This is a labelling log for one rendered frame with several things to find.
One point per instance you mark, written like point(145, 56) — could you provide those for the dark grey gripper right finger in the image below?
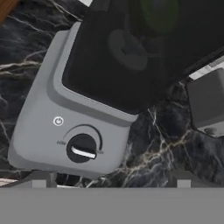
point(184, 180)

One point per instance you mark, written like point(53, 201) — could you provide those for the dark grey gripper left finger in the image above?
point(39, 180)

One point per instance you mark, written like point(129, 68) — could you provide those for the grey blender base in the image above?
point(38, 137)

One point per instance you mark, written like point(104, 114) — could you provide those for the black blender dial knob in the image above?
point(81, 148)

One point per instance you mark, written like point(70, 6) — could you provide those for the white blender power button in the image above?
point(58, 121)

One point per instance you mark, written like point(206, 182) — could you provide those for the black blender jar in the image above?
point(87, 87)

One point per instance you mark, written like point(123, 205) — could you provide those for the green kiwi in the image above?
point(159, 13)

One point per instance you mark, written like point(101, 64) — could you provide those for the grey box appliance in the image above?
point(207, 99)

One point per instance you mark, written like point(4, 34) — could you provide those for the brown wooden board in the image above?
point(6, 7)

